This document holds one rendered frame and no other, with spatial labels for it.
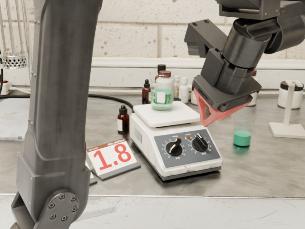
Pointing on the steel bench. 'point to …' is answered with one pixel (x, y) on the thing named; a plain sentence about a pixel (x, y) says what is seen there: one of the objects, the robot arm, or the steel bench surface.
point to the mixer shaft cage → (9, 59)
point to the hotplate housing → (143, 127)
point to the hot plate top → (183, 116)
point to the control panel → (167, 160)
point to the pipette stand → (296, 129)
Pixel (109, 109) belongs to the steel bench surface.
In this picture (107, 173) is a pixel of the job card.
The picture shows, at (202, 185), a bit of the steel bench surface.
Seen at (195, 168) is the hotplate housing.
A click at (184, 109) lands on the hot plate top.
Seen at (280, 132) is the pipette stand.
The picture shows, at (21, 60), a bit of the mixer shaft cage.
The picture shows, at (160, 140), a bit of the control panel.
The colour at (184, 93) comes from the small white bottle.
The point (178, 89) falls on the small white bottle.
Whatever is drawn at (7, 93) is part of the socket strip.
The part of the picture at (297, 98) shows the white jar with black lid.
